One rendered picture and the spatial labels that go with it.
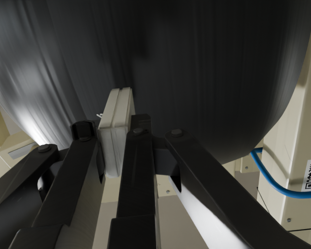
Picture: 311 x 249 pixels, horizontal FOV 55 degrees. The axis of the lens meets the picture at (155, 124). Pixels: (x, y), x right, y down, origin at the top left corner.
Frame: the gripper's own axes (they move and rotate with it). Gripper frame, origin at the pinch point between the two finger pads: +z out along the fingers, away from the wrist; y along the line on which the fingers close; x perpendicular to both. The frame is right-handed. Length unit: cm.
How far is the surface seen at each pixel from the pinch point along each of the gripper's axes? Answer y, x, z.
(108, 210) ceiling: -62, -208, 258
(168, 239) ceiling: 1, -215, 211
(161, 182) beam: 2, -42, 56
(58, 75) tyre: -4.5, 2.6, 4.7
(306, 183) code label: 27.9, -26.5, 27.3
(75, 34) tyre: -2.5, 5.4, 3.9
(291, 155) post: 24.6, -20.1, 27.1
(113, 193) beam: -12, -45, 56
